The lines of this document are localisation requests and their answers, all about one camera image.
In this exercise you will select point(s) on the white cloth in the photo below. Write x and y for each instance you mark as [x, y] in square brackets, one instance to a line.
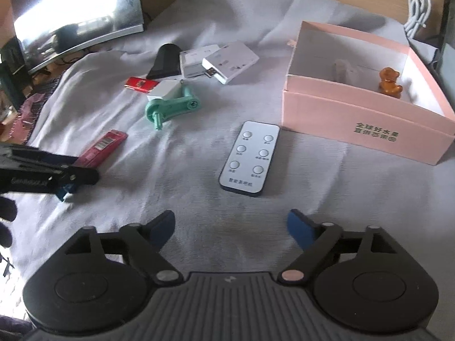
[320, 184]

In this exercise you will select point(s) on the orange bear figurine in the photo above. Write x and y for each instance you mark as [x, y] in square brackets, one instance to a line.
[389, 81]

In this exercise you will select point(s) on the white remote control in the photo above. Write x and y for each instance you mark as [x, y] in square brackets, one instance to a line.
[248, 160]

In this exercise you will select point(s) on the black wedge-shaped object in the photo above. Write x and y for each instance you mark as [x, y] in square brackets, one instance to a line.
[165, 62]

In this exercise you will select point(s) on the clear plastic piece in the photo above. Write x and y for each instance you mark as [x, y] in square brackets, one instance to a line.
[343, 69]

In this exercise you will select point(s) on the red packet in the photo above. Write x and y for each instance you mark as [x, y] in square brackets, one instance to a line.
[103, 147]

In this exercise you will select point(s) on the person's left hand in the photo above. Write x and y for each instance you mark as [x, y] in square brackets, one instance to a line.
[7, 213]

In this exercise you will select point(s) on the patterned desk mat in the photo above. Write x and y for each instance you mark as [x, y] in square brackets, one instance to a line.
[32, 110]

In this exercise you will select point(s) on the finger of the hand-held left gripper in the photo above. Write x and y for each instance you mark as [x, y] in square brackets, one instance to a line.
[53, 158]
[83, 176]

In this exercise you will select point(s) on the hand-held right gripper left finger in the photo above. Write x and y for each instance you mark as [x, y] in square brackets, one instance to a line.
[165, 229]

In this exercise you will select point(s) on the white adapter with plug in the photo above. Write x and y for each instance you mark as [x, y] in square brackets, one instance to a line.
[231, 64]

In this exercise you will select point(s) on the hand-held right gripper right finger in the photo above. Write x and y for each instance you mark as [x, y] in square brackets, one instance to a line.
[300, 229]

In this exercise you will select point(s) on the curved computer monitor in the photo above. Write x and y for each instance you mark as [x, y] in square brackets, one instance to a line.
[78, 7]

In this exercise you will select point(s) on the small red box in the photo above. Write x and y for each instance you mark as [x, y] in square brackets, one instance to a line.
[142, 84]

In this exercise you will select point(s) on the pink cardboard box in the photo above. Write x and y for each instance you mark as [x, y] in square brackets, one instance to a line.
[355, 120]

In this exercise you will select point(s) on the white port hub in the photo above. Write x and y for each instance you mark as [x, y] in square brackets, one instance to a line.
[193, 58]

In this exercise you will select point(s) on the green hand crank tool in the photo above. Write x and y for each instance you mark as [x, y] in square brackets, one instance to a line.
[174, 108]

